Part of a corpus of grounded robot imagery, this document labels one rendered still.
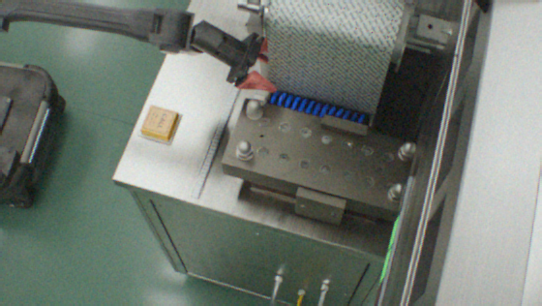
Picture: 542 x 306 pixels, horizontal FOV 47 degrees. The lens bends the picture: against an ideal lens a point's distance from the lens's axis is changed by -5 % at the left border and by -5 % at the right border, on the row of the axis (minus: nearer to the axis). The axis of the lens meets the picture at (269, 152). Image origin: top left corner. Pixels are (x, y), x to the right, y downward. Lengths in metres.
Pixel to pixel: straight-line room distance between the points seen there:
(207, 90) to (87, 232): 1.05
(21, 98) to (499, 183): 2.04
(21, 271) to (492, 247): 2.04
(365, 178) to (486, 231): 0.70
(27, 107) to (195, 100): 1.03
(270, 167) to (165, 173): 0.27
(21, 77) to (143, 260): 0.82
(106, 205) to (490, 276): 1.97
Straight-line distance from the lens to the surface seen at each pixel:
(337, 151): 1.34
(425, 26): 1.20
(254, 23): 1.36
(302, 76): 1.33
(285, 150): 1.33
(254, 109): 1.34
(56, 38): 2.90
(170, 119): 1.50
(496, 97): 0.71
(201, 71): 1.59
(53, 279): 2.44
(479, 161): 0.67
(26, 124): 2.42
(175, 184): 1.46
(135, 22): 1.28
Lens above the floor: 2.24
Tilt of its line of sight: 65 degrees down
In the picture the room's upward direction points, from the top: 1 degrees counter-clockwise
